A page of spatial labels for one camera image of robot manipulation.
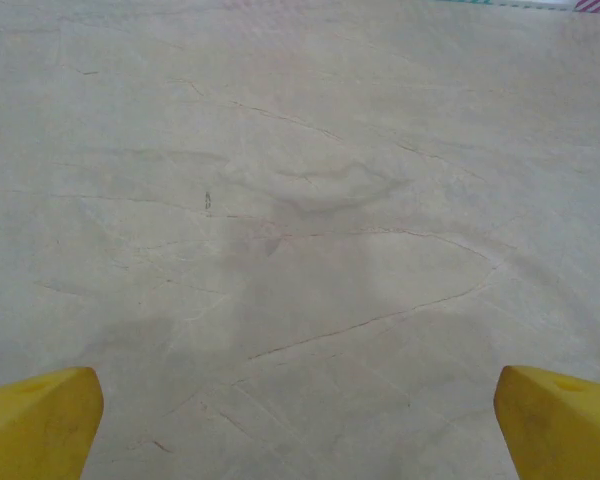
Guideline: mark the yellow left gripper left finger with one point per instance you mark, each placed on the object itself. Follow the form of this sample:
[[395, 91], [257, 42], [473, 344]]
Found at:
[[35, 425]]

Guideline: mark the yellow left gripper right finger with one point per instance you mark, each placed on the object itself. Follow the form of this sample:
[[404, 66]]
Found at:
[[565, 430]]

